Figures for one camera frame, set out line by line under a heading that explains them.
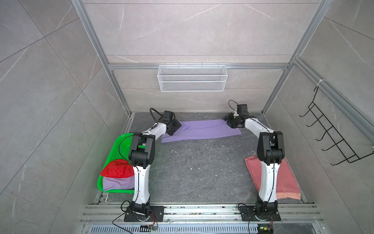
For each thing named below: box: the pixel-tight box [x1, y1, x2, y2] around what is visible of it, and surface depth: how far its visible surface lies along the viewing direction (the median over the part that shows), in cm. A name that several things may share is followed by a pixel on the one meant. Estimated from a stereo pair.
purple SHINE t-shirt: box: [160, 119, 243, 143], surface depth 106 cm
